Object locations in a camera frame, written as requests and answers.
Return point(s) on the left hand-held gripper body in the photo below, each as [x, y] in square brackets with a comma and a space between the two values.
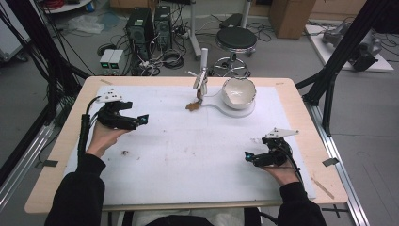
[116, 121]

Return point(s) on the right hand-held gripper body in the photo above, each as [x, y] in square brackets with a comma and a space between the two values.
[280, 153]

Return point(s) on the person's right hand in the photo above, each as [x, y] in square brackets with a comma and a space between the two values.
[284, 175]

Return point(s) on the person's left hand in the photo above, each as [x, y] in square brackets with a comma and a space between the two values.
[102, 139]

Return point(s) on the small dark crumb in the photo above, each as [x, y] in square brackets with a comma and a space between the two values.
[125, 153]

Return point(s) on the grey bench power supply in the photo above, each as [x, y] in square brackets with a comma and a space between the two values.
[105, 61]
[117, 61]

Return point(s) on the white keyhole-shaped base board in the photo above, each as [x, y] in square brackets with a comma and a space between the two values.
[229, 112]

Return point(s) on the grey tape strip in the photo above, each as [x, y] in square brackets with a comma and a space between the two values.
[331, 162]
[50, 163]

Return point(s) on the brown crumbly lump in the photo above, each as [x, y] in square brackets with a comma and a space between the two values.
[193, 106]

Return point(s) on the thin wooden stick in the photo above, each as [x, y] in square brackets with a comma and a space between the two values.
[323, 188]

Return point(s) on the white ceramic bowl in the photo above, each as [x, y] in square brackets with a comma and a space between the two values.
[239, 93]

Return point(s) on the white foam sheet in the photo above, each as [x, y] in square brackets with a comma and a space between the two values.
[194, 150]

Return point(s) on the large black computer tower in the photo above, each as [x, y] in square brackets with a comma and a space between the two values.
[139, 29]

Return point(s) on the clear plastic bag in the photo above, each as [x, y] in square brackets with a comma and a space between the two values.
[86, 24]

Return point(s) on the slim black computer tower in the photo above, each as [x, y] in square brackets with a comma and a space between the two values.
[163, 26]

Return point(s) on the person's dark torso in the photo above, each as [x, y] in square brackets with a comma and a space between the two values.
[178, 221]

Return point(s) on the white metal stand pole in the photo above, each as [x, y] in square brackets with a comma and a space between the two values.
[246, 12]
[194, 31]

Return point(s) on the white floor board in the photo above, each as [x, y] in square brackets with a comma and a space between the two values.
[326, 53]

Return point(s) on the black round stool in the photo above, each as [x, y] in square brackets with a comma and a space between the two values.
[236, 39]

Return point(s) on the white round table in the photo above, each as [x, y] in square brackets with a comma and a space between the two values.
[69, 6]

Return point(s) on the black flat case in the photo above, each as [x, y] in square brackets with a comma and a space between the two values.
[230, 21]

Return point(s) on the brown cardboard box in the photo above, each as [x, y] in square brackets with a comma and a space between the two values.
[291, 17]

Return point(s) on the aluminium rail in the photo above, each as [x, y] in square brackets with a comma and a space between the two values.
[342, 182]
[22, 163]

